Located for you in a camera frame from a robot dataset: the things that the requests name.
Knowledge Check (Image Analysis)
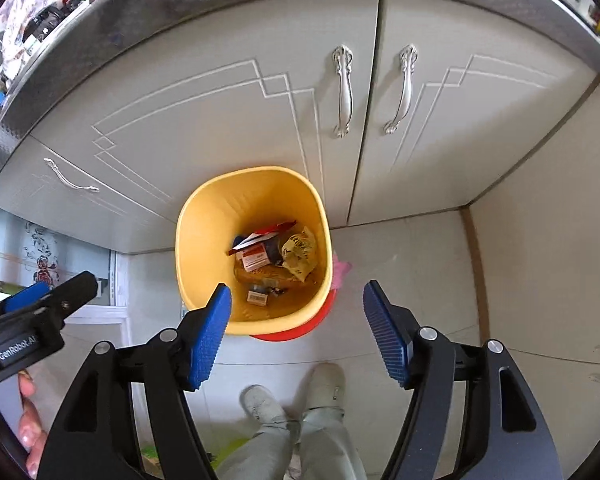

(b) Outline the gold foil snack bag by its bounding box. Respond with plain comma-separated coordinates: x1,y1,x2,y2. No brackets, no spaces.
234,264,308,289

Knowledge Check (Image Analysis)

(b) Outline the small orange white box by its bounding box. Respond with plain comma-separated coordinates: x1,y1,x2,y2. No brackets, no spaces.
240,243,271,272

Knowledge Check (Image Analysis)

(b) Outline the red foil wrapper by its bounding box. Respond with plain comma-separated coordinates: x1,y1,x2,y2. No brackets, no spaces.
227,220,297,256

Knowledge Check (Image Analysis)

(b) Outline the green gold wrapper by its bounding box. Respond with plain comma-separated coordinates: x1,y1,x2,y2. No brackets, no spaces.
279,226,318,283

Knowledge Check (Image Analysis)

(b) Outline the yellow trash bin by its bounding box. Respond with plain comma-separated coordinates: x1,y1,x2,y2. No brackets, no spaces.
175,166,334,338

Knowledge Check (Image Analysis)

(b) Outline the person's left hand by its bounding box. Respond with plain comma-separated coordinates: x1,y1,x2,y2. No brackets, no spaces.
18,370,47,479

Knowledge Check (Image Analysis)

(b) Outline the left white shoe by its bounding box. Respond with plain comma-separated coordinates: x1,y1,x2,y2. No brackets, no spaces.
240,385,287,425

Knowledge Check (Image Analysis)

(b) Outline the white shoe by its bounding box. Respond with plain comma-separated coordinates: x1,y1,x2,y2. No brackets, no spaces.
304,363,346,412
240,385,287,425

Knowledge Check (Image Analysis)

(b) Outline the red bin underneath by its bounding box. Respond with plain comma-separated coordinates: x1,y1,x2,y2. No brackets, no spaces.
251,288,339,344

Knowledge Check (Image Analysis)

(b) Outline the right white shoe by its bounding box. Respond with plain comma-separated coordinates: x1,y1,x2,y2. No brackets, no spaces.
304,363,346,412

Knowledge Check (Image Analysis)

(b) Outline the white dish tray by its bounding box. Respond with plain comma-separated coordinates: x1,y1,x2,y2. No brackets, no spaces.
22,0,91,54

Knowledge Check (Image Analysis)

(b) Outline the glass teapot black lid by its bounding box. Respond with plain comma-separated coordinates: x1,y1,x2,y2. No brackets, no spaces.
22,4,66,42

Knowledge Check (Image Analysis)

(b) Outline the floral patterned cloth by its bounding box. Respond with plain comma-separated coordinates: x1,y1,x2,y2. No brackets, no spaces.
1,0,58,80

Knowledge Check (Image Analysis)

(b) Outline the drawer handle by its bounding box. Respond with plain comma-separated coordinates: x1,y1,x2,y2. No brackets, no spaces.
43,157,100,194

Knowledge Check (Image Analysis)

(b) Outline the right cabinet door handle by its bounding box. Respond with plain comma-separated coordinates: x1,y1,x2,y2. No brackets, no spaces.
384,44,418,134

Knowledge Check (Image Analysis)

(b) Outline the cabinet door handle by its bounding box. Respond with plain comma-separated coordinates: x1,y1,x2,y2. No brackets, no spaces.
384,44,418,134
332,44,353,139

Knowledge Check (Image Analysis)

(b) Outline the left cabinet door handle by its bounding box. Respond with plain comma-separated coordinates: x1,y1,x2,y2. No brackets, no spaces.
332,44,353,139

